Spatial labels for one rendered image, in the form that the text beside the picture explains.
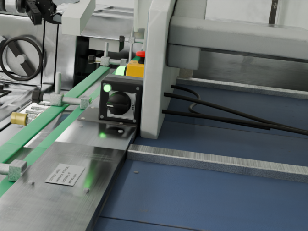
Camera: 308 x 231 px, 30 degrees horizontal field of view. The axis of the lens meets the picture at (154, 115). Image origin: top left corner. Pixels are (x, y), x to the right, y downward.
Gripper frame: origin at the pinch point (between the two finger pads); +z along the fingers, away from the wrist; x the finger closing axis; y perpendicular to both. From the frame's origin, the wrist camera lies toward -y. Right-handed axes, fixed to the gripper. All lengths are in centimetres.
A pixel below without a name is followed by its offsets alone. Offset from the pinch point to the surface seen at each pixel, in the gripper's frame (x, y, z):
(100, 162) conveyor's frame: -25, -110, 31
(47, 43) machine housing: 44, 59, -29
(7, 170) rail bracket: -27, -117, 19
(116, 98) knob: -23, -88, 30
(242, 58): 41, 61, 63
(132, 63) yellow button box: -13, -56, 28
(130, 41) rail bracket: 30, 42, 13
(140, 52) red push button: -16, -55, 30
